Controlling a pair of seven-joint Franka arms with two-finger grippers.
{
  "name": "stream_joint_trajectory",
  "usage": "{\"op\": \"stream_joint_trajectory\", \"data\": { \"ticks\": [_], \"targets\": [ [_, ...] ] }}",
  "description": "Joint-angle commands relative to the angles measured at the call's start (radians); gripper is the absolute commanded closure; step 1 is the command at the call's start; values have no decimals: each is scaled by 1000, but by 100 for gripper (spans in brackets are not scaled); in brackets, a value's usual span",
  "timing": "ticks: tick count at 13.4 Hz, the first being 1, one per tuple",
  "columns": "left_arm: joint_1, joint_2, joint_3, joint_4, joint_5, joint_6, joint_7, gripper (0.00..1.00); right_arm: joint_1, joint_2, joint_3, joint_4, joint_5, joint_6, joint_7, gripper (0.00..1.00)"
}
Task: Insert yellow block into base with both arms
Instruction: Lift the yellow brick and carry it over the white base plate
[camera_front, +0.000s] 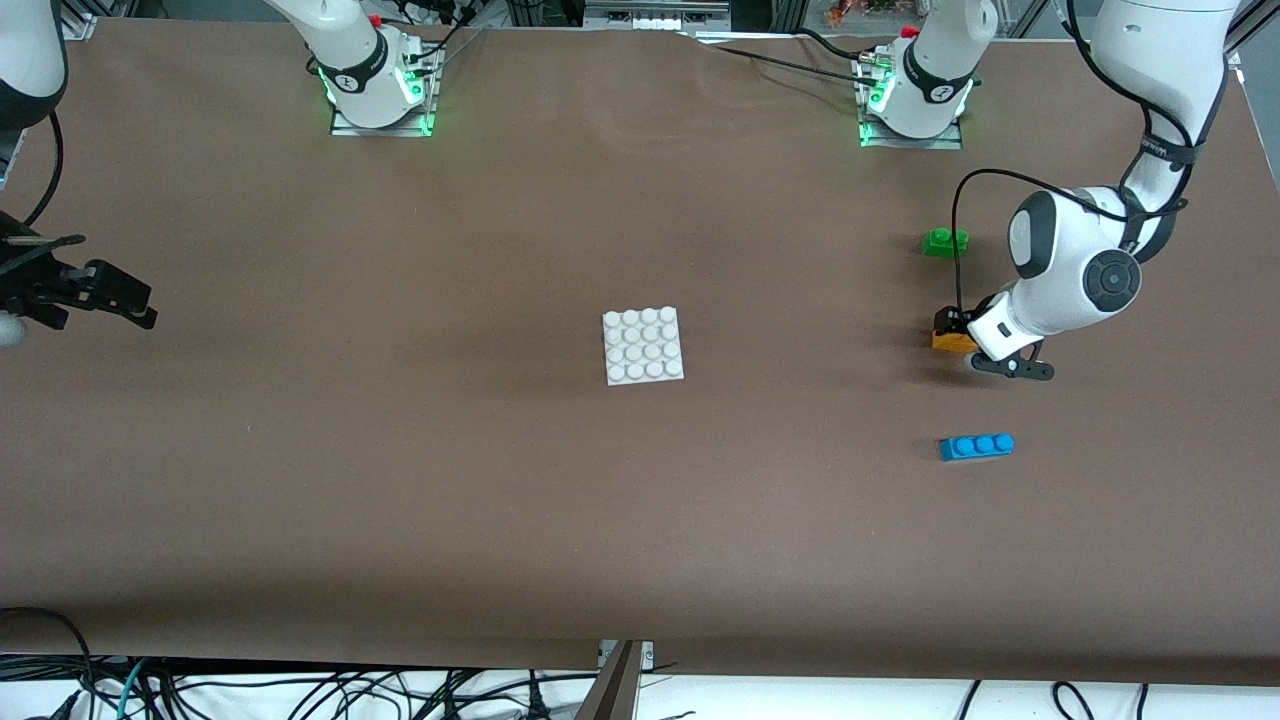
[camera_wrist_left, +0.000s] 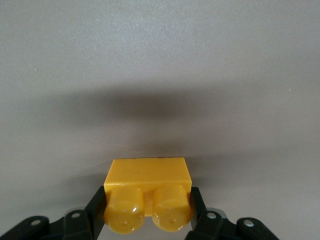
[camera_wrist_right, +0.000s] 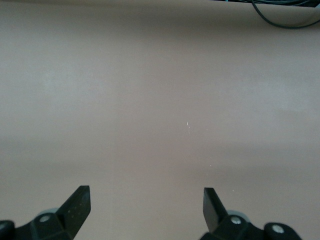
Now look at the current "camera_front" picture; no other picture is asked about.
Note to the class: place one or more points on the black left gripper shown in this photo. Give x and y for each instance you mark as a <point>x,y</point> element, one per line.
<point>948,321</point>

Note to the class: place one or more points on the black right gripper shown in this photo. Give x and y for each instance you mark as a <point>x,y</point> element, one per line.
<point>42,290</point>

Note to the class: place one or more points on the yellow two-stud block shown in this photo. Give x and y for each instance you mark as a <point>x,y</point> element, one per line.
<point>950,343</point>

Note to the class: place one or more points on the white studded base plate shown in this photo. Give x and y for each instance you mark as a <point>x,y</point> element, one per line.
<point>645,350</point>

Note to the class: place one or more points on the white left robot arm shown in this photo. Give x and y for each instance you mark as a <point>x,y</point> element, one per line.
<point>1070,270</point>

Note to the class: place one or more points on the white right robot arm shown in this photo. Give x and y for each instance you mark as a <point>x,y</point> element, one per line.
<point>350,45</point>

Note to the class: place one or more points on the green two-stud block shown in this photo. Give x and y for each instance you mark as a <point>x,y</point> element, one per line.
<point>943,246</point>

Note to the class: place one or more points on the blue three-stud block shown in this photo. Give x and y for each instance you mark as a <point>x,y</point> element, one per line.
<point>975,449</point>

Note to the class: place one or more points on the orange red small item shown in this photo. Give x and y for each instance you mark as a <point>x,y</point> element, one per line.
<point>850,10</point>

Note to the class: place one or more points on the brown table cover sheet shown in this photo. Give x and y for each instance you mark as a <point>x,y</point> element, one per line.
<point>640,500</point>

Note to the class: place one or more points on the grey power strip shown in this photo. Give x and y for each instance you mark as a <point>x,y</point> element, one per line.
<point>650,20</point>

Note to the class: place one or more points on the aluminium profile beam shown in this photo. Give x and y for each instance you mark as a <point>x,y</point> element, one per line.
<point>612,695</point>

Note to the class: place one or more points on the aluminium frame post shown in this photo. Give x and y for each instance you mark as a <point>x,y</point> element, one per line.
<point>78,20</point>

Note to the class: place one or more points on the metal corner bracket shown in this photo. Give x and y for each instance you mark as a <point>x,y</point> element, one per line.
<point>648,655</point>

